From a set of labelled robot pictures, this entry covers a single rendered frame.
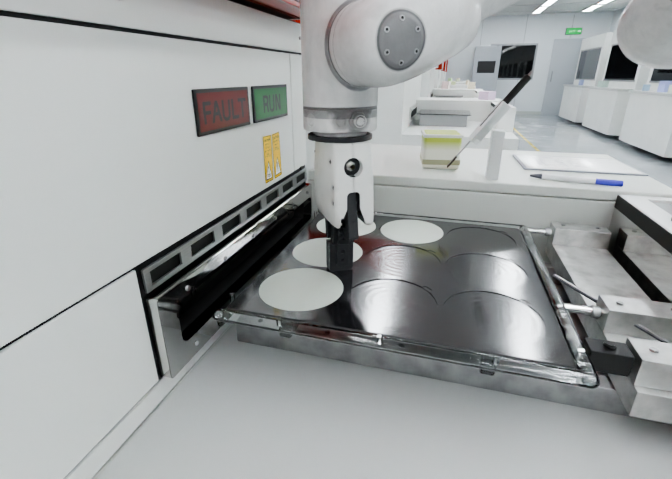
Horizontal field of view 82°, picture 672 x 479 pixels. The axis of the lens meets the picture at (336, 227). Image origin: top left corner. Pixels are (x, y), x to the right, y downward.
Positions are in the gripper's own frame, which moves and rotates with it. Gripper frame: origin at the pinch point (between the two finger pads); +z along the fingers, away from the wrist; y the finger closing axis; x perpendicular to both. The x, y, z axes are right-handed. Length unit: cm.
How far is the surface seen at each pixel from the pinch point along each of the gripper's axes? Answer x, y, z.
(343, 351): 2.2, -8.5, 8.5
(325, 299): 3.9, -6.9, 2.0
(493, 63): -774, 975, -52
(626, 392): -19.7, -25.2, 5.4
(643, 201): -46.9, -4.0, -4.0
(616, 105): -698, 515, 31
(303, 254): 3.6, 5.5, 2.0
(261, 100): 7.1, 13.9, -18.5
